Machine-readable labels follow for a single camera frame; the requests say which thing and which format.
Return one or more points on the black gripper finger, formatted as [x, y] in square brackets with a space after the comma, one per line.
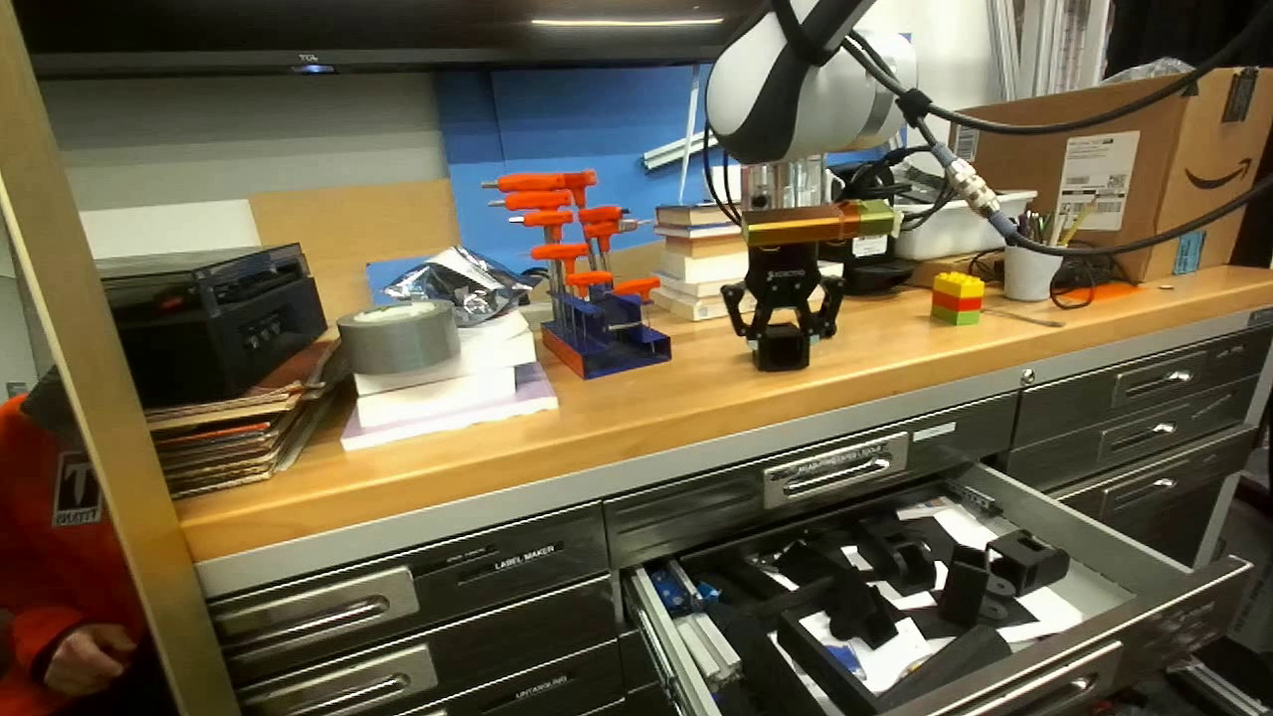
[829, 307]
[733, 301]

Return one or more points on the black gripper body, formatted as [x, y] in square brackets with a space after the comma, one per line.
[782, 274]

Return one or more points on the black bracket part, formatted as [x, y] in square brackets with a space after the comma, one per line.
[963, 590]

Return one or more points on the black cube part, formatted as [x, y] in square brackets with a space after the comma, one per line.
[782, 349]

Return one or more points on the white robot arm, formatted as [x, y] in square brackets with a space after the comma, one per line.
[799, 79]

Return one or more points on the open grey tool drawer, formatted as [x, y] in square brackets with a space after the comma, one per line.
[837, 615]

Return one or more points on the stack of books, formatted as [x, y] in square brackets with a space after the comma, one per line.
[703, 253]

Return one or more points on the black label printer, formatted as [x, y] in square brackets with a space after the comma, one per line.
[872, 265]

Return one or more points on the stacked toy blocks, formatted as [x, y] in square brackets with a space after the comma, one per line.
[955, 301]

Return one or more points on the orange hex key set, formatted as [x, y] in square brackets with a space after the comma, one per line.
[599, 318]

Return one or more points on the white pen cup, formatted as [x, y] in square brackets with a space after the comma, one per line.
[1029, 265]

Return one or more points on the white paper stack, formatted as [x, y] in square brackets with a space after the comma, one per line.
[493, 375]

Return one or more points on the cardboard box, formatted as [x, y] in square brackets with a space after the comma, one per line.
[1138, 176]

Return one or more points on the black equipment case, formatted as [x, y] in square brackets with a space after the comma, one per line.
[211, 325]

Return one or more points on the black monitor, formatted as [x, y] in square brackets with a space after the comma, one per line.
[314, 36]

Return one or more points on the person in red jacket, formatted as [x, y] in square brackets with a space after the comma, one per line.
[71, 624]

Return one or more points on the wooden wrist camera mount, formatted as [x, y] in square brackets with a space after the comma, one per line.
[822, 223]

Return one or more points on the grey duct tape roll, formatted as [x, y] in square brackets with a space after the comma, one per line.
[400, 341]

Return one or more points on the wooden post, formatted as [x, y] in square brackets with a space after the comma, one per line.
[54, 253]

